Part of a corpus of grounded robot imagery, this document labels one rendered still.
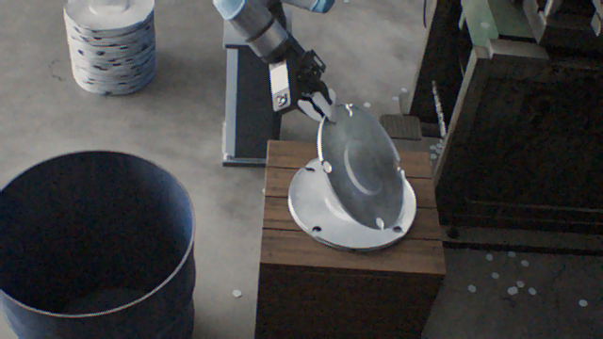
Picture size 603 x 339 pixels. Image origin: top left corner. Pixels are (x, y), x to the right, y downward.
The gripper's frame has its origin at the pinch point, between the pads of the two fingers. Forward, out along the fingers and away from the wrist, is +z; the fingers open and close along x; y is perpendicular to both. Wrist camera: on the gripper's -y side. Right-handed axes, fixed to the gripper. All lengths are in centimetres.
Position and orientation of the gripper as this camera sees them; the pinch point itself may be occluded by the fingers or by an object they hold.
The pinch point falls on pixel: (330, 121)
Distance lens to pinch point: 150.6
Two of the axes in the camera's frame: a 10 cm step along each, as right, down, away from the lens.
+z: 6.1, 6.7, 4.2
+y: 2.6, -6.7, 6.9
